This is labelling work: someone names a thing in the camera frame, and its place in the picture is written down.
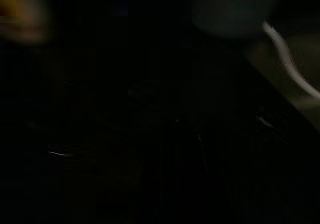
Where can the grey tumbler with red sticker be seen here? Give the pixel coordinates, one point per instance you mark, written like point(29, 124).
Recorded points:
point(235, 9)

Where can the stainless steel sink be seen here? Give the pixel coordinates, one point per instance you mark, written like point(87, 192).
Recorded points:
point(307, 54)

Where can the white printed mug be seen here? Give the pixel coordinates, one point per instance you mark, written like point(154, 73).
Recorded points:
point(22, 14)

